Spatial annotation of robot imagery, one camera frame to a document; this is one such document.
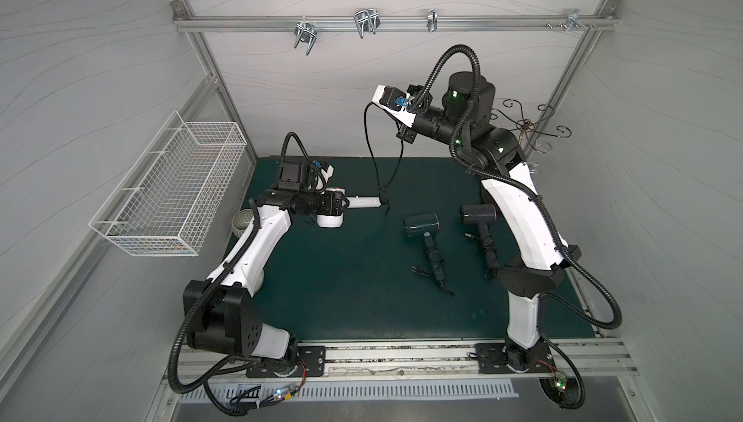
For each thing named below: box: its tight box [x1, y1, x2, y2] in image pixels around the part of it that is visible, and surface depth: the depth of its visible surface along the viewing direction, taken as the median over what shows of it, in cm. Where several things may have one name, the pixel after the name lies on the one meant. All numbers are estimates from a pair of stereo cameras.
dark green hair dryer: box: [402, 212, 446, 284], surface depth 95 cm
